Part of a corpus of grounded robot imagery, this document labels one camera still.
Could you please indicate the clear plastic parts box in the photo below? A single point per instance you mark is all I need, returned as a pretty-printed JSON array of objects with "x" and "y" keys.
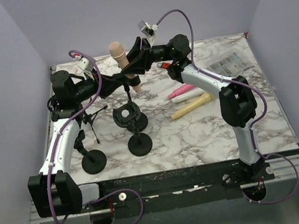
[{"x": 230, "y": 64}]

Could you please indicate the tall black round-base stand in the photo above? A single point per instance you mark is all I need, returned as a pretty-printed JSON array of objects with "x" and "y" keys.
[{"x": 126, "y": 85}]

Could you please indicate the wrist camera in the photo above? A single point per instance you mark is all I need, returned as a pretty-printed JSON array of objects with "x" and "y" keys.
[
  {"x": 149, "y": 30},
  {"x": 83, "y": 64}
]

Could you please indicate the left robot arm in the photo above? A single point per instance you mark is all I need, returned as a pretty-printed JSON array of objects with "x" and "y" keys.
[{"x": 53, "y": 190}]

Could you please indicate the white grey-headed microphone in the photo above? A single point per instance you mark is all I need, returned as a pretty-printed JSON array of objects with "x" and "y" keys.
[{"x": 188, "y": 95}]

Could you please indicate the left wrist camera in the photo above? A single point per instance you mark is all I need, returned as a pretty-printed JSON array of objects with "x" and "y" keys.
[{"x": 83, "y": 64}]

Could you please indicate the red handled adjustable wrench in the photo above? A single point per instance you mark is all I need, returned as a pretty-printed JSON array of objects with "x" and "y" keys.
[{"x": 163, "y": 65}]

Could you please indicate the black shock-mount round-base stand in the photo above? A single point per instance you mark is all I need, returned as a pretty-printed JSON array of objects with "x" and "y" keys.
[{"x": 129, "y": 116}]

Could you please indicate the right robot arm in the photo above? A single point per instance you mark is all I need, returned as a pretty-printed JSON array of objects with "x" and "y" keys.
[{"x": 237, "y": 101}]

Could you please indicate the peach microphone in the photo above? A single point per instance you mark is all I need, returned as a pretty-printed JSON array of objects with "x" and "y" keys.
[{"x": 117, "y": 52}]

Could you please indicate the beige microphone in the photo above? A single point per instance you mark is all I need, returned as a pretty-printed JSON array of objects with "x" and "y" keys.
[{"x": 191, "y": 106}]

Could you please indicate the pink microphone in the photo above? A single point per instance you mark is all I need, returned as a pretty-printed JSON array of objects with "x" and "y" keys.
[{"x": 181, "y": 90}]

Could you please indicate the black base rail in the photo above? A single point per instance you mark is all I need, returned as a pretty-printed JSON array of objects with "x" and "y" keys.
[{"x": 129, "y": 196}]

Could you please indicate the black clip round-base stand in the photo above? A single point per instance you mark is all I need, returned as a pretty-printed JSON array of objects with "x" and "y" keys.
[{"x": 94, "y": 161}]

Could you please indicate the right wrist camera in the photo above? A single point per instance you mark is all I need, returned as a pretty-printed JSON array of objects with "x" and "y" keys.
[{"x": 149, "y": 30}]

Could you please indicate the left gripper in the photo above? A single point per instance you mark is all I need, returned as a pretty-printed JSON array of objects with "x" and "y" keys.
[{"x": 108, "y": 85}]

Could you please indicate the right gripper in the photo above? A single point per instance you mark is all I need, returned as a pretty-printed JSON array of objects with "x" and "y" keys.
[{"x": 142, "y": 63}]

